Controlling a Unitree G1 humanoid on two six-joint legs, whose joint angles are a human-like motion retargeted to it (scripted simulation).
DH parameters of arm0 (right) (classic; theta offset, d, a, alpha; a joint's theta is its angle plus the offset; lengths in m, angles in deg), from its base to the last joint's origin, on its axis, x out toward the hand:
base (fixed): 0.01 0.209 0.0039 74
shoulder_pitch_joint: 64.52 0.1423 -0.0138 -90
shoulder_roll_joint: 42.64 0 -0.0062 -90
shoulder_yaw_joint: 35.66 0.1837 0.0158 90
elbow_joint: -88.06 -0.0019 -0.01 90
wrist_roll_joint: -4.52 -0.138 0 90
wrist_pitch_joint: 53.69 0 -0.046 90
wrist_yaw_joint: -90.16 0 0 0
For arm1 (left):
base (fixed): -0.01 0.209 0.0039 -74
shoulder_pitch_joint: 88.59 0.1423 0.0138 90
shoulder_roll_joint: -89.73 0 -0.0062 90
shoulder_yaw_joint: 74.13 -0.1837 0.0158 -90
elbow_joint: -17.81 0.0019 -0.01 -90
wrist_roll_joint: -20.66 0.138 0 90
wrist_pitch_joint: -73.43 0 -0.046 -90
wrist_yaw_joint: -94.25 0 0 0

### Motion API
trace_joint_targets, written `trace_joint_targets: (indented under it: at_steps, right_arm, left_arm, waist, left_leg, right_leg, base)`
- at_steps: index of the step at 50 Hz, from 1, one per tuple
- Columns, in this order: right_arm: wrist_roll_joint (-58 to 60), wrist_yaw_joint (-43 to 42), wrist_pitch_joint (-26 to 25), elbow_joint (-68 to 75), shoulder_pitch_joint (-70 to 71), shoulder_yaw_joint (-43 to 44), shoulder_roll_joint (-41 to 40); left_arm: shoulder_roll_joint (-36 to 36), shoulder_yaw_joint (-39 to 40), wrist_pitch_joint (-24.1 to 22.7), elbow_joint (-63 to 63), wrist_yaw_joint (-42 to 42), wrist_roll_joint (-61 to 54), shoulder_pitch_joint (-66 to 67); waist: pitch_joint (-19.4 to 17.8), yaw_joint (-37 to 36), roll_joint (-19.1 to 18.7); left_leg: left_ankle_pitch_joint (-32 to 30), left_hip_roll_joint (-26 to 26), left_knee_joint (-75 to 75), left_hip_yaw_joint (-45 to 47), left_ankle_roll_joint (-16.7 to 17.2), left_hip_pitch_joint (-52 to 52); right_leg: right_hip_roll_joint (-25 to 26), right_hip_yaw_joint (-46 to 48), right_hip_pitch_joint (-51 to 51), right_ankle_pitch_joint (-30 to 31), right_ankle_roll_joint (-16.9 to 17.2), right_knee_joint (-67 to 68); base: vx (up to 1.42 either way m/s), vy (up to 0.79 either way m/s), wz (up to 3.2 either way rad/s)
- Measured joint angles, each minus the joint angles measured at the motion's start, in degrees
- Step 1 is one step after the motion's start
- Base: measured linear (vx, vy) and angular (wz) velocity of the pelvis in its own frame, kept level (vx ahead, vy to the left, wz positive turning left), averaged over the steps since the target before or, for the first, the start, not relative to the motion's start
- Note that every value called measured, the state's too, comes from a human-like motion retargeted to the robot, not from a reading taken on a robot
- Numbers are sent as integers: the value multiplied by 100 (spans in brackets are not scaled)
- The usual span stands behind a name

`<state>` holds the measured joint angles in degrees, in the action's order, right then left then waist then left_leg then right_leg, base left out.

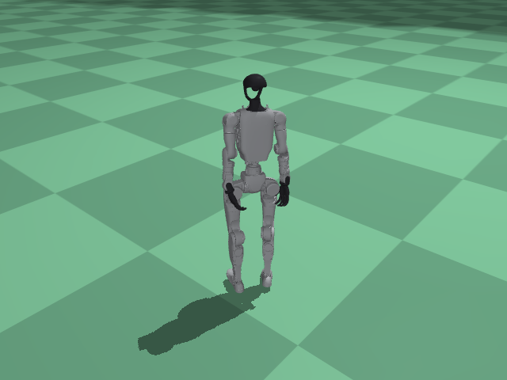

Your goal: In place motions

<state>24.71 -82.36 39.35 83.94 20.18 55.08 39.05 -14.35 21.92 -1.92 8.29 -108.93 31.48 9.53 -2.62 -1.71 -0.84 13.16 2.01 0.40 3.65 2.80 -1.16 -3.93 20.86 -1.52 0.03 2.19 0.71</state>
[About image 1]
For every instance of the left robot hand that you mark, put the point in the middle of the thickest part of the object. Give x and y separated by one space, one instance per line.
232 198

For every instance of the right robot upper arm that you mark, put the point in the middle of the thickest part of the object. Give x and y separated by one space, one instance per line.
280 132

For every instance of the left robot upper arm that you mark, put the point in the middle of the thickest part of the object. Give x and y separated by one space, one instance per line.
230 120

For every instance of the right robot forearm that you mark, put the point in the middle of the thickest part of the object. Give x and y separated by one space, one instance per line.
283 166

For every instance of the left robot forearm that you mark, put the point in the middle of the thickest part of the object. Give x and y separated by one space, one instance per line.
228 169

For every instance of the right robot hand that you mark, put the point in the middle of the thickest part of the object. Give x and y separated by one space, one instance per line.
284 193

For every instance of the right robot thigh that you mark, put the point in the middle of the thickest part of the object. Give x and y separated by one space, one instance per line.
268 200

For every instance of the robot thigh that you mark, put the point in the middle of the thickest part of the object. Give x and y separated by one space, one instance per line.
268 200
233 214

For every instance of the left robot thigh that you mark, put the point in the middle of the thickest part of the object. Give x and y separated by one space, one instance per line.
233 214

